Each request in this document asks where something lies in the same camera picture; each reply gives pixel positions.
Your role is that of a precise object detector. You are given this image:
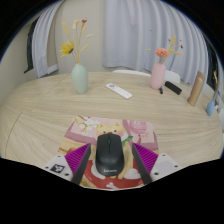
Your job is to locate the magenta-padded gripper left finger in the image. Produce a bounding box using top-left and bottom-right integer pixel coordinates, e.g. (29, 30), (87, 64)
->
(43, 143), (92, 186)

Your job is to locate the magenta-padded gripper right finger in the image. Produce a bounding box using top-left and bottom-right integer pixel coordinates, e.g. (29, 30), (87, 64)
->
(131, 143), (183, 186)

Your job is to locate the black computer mouse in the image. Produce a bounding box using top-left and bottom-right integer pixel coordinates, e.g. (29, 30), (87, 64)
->
(95, 131), (125, 177)

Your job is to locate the white remote control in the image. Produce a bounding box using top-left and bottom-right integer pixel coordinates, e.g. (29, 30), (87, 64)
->
(105, 82), (133, 100)

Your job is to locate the black rectangular case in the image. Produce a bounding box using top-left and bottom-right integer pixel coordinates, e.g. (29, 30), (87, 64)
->
(164, 80), (183, 96)

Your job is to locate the pale green ceramic vase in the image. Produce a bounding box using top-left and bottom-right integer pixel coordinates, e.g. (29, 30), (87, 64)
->
(71, 63), (90, 95)

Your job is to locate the blue ceramic vase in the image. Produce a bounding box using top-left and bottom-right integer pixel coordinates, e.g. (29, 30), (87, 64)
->
(205, 99), (216, 117)

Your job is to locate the pink ceramic vase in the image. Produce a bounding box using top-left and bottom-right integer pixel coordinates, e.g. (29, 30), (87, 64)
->
(149, 62), (167, 90)

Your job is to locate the bronze metal drink bottle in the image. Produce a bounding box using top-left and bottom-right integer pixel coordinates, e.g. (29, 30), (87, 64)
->
(186, 70), (207, 107)

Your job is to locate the white chair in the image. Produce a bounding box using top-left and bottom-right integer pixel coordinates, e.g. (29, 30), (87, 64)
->
(112, 69), (152, 78)
(163, 69), (181, 84)

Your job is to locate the beige dried flower bunch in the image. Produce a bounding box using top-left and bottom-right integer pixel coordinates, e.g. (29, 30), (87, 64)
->
(212, 69), (223, 102)

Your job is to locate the pink and orange flower bunch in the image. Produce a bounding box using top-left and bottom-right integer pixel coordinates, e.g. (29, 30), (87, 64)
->
(145, 29), (185, 65)

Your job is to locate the yellow dried flower bunch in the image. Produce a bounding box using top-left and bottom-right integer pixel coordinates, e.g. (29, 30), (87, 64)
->
(59, 18), (94, 65)

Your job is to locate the dark window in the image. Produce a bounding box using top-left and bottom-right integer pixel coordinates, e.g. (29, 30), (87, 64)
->
(23, 18), (39, 74)
(203, 34), (219, 91)

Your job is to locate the narrow white curtain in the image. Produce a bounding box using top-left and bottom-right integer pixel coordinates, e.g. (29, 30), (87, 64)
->
(31, 1), (64, 79)

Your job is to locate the wide white curtain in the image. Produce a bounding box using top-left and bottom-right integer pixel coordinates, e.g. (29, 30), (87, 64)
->
(102, 0), (209, 85)

